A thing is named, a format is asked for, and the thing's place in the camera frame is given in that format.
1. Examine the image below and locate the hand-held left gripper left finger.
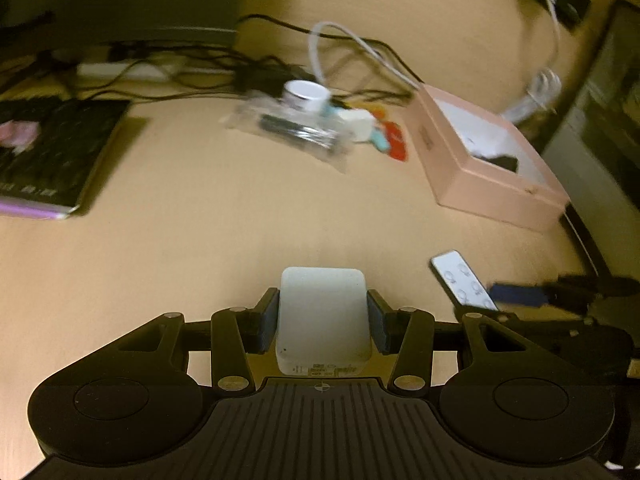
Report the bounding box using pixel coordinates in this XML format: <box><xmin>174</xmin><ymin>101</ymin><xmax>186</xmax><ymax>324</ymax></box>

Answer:
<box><xmin>117</xmin><ymin>287</ymin><xmax>281</xmax><ymax>394</ymax></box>

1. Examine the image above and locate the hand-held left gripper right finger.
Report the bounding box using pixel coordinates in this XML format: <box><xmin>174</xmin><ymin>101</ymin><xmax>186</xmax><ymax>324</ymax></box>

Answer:
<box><xmin>367</xmin><ymin>288</ymin><xmax>532</xmax><ymax>394</ymax></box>

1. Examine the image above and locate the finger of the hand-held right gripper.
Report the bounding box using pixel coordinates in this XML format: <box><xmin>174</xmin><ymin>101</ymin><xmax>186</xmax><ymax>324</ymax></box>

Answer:
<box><xmin>491</xmin><ymin>274</ymin><xmax>640</xmax><ymax>312</ymax></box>

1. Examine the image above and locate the white square charger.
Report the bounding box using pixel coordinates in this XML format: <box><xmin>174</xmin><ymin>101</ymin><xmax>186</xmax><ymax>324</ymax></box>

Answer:
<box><xmin>275</xmin><ymin>266</ymin><xmax>373</xmax><ymax>377</ymax></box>

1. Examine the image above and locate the white remote control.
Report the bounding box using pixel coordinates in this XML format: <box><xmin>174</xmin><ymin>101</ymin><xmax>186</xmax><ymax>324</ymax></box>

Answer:
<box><xmin>430</xmin><ymin>249</ymin><xmax>499</xmax><ymax>312</ymax></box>

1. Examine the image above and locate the pink box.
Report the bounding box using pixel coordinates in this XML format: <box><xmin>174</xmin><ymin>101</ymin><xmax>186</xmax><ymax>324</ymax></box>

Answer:
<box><xmin>410</xmin><ymin>83</ymin><xmax>571</xmax><ymax>233</ymax></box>

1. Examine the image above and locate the teal plastic toy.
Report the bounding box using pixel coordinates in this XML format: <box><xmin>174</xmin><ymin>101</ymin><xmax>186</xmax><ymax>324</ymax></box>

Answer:
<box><xmin>320</xmin><ymin>100</ymin><xmax>392</xmax><ymax>154</ymax></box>

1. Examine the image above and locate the clear plastic bag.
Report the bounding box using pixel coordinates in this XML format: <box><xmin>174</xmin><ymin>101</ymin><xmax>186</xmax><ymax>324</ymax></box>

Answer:
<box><xmin>222</xmin><ymin>92</ymin><xmax>357</xmax><ymax>174</ymax></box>

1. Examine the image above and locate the white cube adapter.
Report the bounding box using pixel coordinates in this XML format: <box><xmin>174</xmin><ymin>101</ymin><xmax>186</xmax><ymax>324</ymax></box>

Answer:
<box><xmin>339</xmin><ymin>108</ymin><xmax>376</xmax><ymax>144</ymax></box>

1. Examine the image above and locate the white round cap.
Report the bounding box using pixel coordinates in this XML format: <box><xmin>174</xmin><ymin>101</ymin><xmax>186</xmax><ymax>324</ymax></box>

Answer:
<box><xmin>282</xmin><ymin>80</ymin><xmax>331</xmax><ymax>114</ymax></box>

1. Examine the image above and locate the black curved object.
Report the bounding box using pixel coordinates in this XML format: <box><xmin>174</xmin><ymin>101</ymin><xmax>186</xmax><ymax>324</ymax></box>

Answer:
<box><xmin>479</xmin><ymin>154</ymin><xmax>519</xmax><ymax>174</ymax></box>

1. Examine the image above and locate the red plastic toy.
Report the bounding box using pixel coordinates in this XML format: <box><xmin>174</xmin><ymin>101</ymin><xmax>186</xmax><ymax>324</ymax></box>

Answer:
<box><xmin>379</xmin><ymin>120</ymin><xmax>411</xmax><ymax>162</ymax></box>

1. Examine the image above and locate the dark framed panel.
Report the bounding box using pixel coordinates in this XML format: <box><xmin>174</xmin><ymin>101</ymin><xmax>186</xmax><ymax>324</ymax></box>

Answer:
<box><xmin>541</xmin><ymin>0</ymin><xmax>640</xmax><ymax>282</ymax></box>

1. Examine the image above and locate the black power adapter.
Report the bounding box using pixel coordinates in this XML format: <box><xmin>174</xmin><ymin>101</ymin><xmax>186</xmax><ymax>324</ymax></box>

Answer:
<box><xmin>234</xmin><ymin>65</ymin><xmax>307</xmax><ymax>95</ymax></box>

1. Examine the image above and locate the black keyboard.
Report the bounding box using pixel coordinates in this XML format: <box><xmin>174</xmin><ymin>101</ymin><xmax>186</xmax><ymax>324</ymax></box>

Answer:
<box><xmin>0</xmin><ymin>97</ymin><xmax>134</xmax><ymax>221</ymax></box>

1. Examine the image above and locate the white power strip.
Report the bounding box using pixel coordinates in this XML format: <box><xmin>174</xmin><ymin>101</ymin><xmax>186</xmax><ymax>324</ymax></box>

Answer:
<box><xmin>75</xmin><ymin>59</ymin><xmax>187</xmax><ymax>84</ymax></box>

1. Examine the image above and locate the white cable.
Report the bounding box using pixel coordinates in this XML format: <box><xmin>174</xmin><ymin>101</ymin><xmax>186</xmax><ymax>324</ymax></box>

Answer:
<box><xmin>307</xmin><ymin>0</ymin><xmax>565</xmax><ymax>125</ymax></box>

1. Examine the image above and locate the black cable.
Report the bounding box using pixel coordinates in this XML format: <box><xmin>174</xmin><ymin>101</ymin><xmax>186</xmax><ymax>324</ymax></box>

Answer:
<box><xmin>237</xmin><ymin>14</ymin><xmax>419</xmax><ymax>100</ymax></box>
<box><xmin>0</xmin><ymin>42</ymin><xmax>251</xmax><ymax>107</ymax></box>

